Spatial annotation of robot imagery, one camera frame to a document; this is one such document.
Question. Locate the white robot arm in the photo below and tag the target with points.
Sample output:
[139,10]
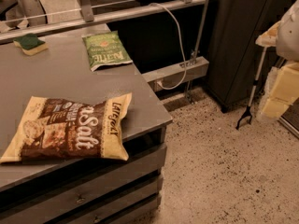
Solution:
[283,35]

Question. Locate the dark cabinet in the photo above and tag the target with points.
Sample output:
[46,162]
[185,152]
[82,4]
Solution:
[233,26]

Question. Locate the green jalapeno chip bag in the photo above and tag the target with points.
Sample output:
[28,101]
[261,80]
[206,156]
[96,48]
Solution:
[105,50]

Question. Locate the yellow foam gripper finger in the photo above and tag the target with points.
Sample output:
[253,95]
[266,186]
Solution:
[280,92]

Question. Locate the brown yellow sea salt chip bag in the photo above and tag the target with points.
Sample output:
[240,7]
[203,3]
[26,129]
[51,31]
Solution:
[62,129]

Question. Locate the grey metal rail frame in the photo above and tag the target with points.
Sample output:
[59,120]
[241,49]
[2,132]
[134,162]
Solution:
[166,78]

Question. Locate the grey wooden table base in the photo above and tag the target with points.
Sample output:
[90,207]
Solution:
[89,191]

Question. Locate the green yellow sponge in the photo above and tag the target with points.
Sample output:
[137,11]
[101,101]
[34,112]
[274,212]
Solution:
[30,44]

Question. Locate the black grabber stick tool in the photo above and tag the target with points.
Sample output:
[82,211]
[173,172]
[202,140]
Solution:
[247,113]

